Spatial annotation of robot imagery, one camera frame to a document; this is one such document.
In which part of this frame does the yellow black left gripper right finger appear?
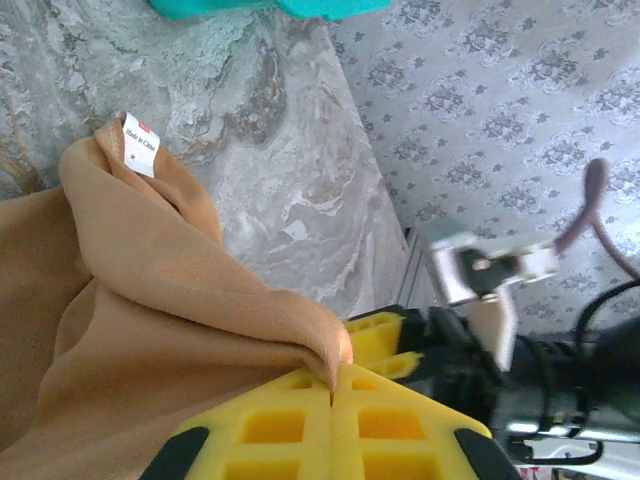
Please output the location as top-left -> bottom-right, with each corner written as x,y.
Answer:
332,362 -> 521,480

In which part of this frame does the aluminium table edge rail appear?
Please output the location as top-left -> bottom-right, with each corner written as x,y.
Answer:
399,227 -> 441,321

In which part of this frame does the teal plastic basket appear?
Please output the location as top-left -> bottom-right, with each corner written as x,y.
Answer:
144,0 -> 396,22

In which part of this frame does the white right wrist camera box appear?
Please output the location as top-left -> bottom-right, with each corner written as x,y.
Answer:
429,232 -> 561,374

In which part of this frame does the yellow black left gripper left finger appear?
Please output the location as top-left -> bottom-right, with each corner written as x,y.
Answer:
142,368 -> 336,480

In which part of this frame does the tan t-shirt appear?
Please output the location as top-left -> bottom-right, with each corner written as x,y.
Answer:
0,110 -> 356,480

